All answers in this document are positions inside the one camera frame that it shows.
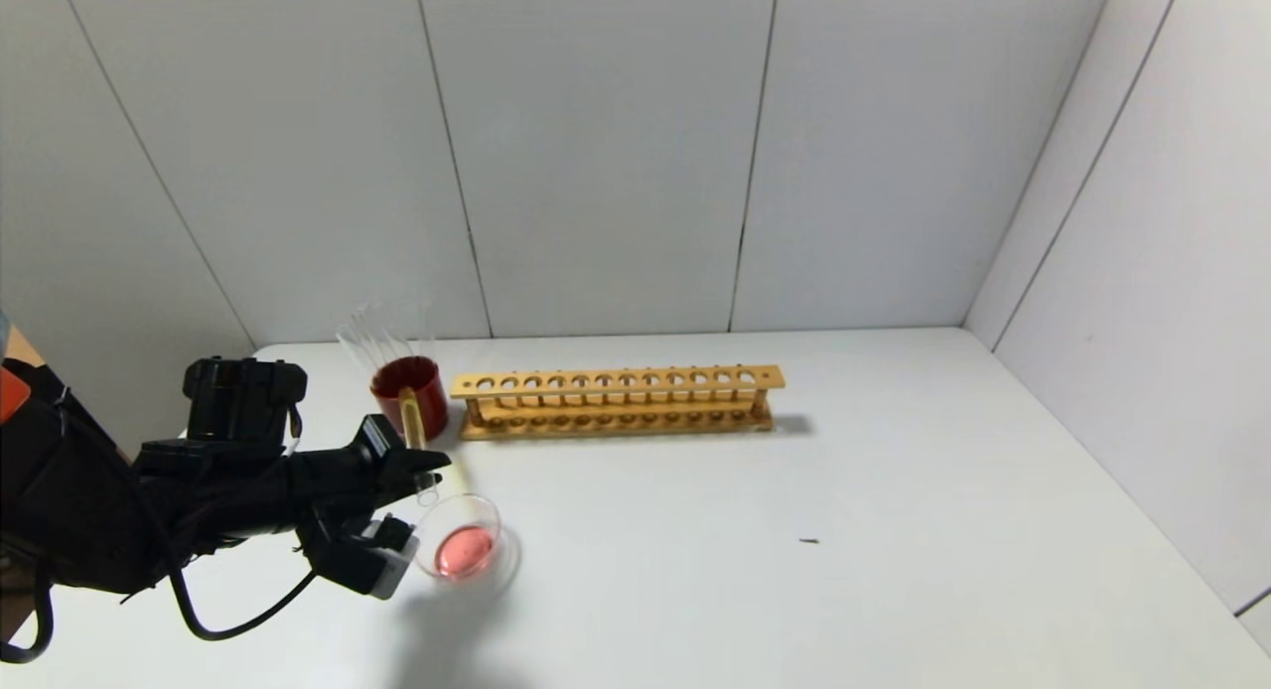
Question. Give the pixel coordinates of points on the glass beaker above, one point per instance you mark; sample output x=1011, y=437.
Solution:
x=465, y=550

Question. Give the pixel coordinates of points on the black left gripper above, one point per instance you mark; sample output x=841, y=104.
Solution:
x=381, y=445

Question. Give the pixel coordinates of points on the light brown wooden board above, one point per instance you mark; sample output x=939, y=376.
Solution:
x=15, y=349

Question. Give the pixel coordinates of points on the red plastic cup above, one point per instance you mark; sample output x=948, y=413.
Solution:
x=427, y=401

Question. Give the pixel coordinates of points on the orange robot part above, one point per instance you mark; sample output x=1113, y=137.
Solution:
x=10, y=396

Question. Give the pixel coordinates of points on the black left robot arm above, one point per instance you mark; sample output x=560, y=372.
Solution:
x=238, y=396

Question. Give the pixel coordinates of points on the test tube with yellow pigment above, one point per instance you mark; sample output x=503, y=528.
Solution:
x=410, y=416

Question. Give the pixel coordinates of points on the wooden test tube rack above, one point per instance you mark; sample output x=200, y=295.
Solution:
x=616, y=411

